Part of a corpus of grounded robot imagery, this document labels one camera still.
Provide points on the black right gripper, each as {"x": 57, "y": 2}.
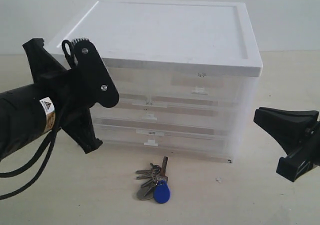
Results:
{"x": 70, "y": 93}

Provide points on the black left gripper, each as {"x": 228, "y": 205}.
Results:
{"x": 298, "y": 134}

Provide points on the key bunch with blue fob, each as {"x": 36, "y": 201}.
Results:
{"x": 156, "y": 186}

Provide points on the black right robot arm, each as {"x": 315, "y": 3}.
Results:
{"x": 22, "y": 117}

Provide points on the clear top right drawer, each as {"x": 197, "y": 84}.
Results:
{"x": 163, "y": 86}

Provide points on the clear drawer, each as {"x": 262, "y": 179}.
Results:
{"x": 189, "y": 141}
{"x": 163, "y": 86}
{"x": 170, "y": 119}

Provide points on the clear bottom drawer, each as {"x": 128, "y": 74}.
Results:
{"x": 189, "y": 141}

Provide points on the clear middle drawer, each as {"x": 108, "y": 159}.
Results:
{"x": 170, "y": 119}

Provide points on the white clear drawer cabinet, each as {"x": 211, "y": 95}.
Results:
{"x": 215, "y": 38}

